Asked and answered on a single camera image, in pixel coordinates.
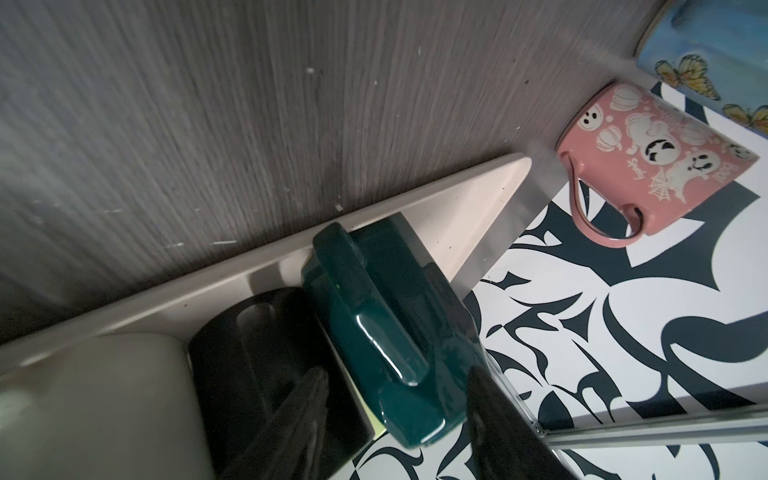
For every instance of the beige plastic tray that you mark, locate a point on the beige plastic tray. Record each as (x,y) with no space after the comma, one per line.
(453,217)

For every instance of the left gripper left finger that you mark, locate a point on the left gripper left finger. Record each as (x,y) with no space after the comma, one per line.
(290,445)

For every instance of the white cream mug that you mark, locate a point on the white cream mug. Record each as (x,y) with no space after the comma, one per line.
(113,407)

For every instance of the blue butterfly mug yellow inside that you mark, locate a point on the blue butterfly mug yellow inside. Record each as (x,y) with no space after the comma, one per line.
(714,52)

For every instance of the black mug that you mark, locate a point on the black mug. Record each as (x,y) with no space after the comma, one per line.
(248,359)

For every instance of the dark green mug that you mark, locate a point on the dark green mug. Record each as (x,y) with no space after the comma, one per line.
(406,339)

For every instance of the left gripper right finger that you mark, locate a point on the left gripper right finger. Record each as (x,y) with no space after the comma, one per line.
(504,446)

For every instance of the pink ghost print mug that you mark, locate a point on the pink ghost print mug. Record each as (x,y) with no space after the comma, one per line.
(649,161)

